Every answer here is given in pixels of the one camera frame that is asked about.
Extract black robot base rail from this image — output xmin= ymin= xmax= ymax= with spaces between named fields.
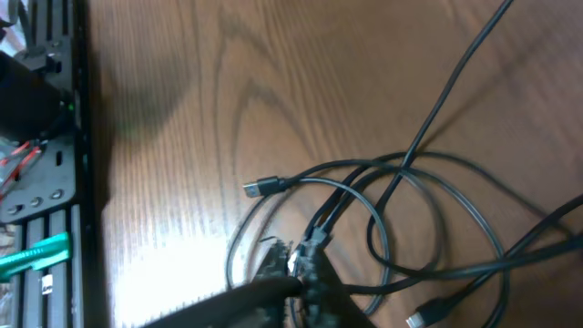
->
xmin=1 ymin=0 xmax=99 ymax=328

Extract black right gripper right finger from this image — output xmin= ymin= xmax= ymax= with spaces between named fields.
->
xmin=299 ymin=243 xmax=375 ymax=328

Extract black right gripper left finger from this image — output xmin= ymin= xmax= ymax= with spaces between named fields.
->
xmin=147 ymin=240 xmax=302 ymax=328

